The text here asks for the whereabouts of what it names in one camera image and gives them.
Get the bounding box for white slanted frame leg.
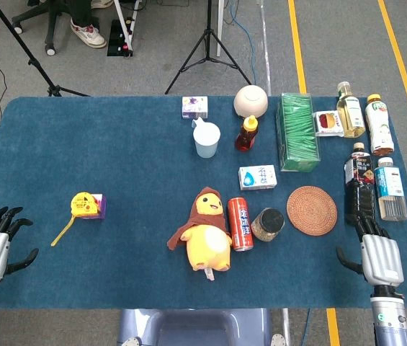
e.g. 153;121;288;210
112;0;143;46

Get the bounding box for red white snack packet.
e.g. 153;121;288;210
313;110;344;138

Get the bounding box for dark drink bottle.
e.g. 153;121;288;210
344;142;376;226

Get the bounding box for clear jar black lid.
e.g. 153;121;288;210
251;207;285;242

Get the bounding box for blue table mat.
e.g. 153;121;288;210
0;95;407;310

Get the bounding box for white vertical post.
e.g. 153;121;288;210
216;0;225;58

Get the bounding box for small purple carton box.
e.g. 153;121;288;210
80;193;107;220

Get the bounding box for white purple carton box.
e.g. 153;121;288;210
182;96;210;120

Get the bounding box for black slanted tripod stand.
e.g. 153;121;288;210
0;0;91;97

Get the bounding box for green tissue pack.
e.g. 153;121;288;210
275;92;321;172

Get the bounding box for white upturned bowl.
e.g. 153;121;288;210
233;84;269;118

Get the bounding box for yellow tape measure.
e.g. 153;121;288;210
50;192;102;247

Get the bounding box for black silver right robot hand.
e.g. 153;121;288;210
335;210;405;288

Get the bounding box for clear bottle yellow liquid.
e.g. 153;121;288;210
336;81;367;139

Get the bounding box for clear water bottle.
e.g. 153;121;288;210
373;156;407;221

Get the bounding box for white blue milk carton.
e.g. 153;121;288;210
238;164;277;191

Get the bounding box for red soda can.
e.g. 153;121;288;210
227;197;254;252

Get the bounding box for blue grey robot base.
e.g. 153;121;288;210
116;308;272;346

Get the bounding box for black power strip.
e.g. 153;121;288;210
107;18;134;58

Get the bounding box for honey bear squeeze bottle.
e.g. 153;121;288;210
234;115;261;151

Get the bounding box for seated person dark clothes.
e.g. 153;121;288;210
70;0;100;29

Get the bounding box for black office chair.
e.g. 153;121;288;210
11;0;99;56

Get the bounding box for light blue plastic cup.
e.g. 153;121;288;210
192;117;221;159

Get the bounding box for white bottle orange cap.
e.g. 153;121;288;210
364;94;395;156

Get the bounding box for blue floor cable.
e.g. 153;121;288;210
224;0;261;87

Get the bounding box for round woven brown coaster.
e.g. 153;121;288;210
286;185;338;236

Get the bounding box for white red sneaker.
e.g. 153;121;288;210
70;18;107;49

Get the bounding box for yellow plush toy brown hood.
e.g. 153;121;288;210
166;186;233;281

